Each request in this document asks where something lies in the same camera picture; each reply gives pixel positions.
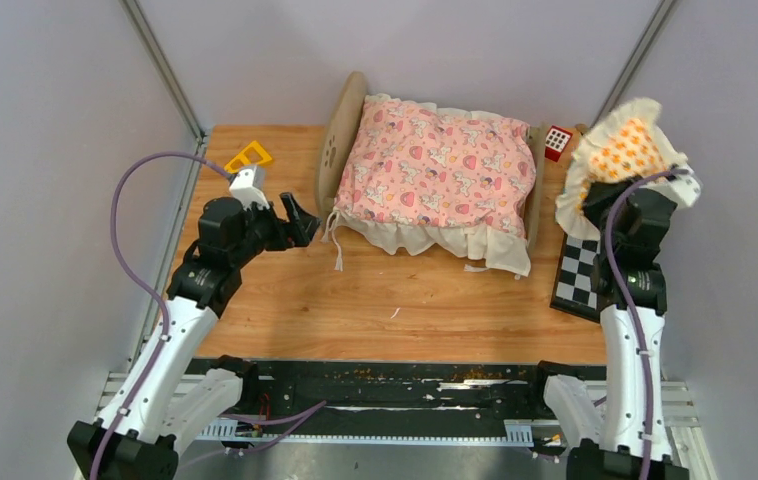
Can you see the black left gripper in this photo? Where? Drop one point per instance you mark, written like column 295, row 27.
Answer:
column 301, row 225

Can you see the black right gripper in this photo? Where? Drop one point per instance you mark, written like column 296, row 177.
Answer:
column 597, row 193

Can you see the orange duck print pillow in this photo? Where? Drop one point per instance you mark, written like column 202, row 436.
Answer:
column 627, row 143

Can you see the pink unicorn drawstring bag blanket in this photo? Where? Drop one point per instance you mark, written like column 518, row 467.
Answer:
column 418, row 175

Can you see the wooden striped pet bed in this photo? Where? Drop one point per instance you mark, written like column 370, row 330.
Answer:
column 340, row 133

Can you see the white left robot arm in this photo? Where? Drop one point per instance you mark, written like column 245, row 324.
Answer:
column 142, row 432

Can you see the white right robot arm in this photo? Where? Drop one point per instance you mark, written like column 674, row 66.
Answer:
column 624, row 437

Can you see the yellow triangle toy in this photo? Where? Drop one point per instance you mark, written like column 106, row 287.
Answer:
column 252, row 154

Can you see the black and silver chessboard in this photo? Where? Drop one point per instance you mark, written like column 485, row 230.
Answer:
column 572, row 291

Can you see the red white grid block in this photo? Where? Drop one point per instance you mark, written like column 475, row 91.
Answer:
column 556, row 142

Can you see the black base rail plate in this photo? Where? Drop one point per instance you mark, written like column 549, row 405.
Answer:
column 426, row 400

